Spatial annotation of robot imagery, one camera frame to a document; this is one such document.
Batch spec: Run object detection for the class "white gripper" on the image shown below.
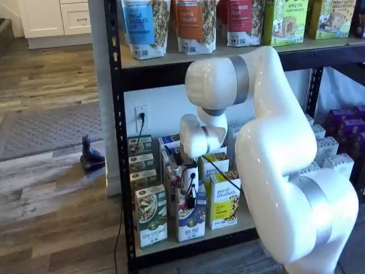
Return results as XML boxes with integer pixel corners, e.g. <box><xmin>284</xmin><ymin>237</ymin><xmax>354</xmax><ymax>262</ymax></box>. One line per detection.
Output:
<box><xmin>180</xmin><ymin>165</ymin><xmax>200</xmax><ymax>209</ymax></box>

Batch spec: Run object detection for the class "green white oatmeal box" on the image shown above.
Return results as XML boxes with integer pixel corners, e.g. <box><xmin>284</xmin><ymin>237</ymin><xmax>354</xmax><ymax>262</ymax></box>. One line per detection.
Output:
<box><xmin>129</xmin><ymin>168</ymin><xmax>159</xmax><ymax>192</ymax></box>
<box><xmin>128</xmin><ymin>153</ymin><xmax>155</xmax><ymax>174</ymax></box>
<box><xmin>134</xmin><ymin>183</ymin><xmax>169</xmax><ymax>249</ymax></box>
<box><xmin>127</xmin><ymin>134</ymin><xmax>153</xmax><ymax>158</ymax></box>

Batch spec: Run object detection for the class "white cabinet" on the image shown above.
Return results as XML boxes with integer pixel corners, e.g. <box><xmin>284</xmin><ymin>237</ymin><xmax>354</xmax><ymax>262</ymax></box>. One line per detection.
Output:
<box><xmin>16</xmin><ymin>0</ymin><xmax>92</xmax><ymax>50</ymax></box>

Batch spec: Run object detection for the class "yellow white granola box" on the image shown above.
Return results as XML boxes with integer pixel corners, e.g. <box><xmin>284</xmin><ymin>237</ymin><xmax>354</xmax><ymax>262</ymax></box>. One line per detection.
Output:
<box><xmin>209</xmin><ymin>169</ymin><xmax>244</xmax><ymax>231</ymax></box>
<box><xmin>197</xmin><ymin>152</ymin><xmax>230</xmax><ymax>184</ymax></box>

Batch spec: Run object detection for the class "orange pumpkin granola bag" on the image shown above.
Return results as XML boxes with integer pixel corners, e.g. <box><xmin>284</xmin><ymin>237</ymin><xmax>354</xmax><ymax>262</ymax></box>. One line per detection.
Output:
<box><xmin>173</xmin><ymin>0</ymin><xmax>220</xmax><ymax>55</ymax></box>

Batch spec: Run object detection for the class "red cranberry granola bag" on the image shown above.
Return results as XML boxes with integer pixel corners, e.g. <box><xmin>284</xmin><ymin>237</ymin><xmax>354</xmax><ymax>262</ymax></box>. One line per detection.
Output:
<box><xmin>217</xmin><ymin>0</ymin><xmax>266</xmax><ymax>47</ymax></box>

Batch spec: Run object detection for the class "beige upper shelf board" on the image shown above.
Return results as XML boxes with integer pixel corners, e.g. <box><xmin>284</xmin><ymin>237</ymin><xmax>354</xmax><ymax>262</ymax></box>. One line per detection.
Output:
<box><xmin>120</xmin><ymin>36</ymin><xmax>365</xmax><ymax>70</ymax></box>

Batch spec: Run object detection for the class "green peanut butter box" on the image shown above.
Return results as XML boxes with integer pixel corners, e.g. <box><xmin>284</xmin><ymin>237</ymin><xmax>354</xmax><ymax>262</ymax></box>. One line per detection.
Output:
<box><xmin>309</xmin><ymin>0</ymin><xmax>358</xmax><ymax>41</ymax></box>

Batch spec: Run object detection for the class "grey patterned floor mat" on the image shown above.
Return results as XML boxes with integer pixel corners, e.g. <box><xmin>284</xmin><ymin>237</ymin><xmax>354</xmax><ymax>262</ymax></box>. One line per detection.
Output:
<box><xmin>0</xmin><ymin>102</ymin><xmax>104</xmax><ymax>162</ymax></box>

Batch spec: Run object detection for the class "purple box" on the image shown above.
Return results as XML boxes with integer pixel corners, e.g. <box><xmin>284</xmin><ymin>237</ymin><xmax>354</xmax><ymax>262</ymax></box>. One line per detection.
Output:
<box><xmin>325</xmin><ymin>109</ymin><xmax>358</xmax><ymax>138</ymax></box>
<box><xmin>338</xmin><ymin>118</ymin><xmax>365</xmax><ymax>151</ymax></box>

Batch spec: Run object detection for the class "black power cable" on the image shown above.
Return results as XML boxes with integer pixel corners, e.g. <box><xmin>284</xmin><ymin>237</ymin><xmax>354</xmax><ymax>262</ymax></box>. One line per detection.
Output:
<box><xmin>113</xmin><ymin>112</ymin><xmax>147</xmax><ymax>274</ymax></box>

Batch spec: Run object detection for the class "dark blue floor object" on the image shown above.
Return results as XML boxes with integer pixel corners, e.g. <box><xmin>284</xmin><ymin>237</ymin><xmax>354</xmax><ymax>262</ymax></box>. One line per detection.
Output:
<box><xmin>80</xmin><ymin>135</ymin><xmax>106</xmax><ymax>172</ymax></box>

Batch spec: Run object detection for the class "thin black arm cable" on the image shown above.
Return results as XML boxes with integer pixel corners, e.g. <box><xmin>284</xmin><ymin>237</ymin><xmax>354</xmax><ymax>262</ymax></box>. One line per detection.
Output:
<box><xmin>201</xmin><ymin>155</ymin><xmax>244</xmax><ymax>195</ymax></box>

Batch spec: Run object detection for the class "white wall outlet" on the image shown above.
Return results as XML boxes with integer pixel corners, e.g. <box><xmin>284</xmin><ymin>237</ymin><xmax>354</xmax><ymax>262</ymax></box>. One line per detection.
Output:
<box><xmin>134</xmin><ymin>105</ymin><xmax>150</xmax><ymax>133</ymax></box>

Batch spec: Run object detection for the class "black metal shelf frame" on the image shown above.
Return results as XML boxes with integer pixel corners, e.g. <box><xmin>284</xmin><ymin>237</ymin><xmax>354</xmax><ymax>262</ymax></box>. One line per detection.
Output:
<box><xmin>103</xmin><ymin>0</ymin><xmax>365</xmax><ymax>271</ymax></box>

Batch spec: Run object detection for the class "green apple pie box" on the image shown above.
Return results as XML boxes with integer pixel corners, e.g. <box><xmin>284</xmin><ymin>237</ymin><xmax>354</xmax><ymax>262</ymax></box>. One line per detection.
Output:
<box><xmin>263</xmin><ymin>0</ymin><xmax>311</xmax><ymax>47</ymax></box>

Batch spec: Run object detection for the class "blue vanilla granola bag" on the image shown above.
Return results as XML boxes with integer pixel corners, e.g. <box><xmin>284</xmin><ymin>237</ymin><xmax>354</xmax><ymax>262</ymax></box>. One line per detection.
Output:
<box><xmin>120</xmin><ymin>0</ymin><xmax>172</xmax><ymax>61</ymax></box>

